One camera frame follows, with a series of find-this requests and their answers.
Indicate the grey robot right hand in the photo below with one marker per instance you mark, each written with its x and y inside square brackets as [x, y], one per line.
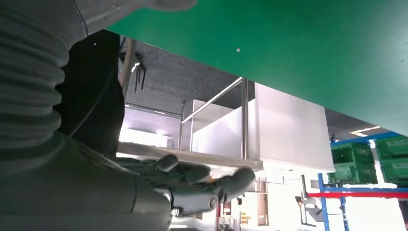
[79, 191]

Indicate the white panel-sided table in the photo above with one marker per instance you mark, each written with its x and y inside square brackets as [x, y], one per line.
[287, 127]

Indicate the stainless steel table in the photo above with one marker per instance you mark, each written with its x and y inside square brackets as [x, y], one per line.
[223, 161]

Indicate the blue steel shelf rack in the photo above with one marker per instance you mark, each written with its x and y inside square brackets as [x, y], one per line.
[323, 210]

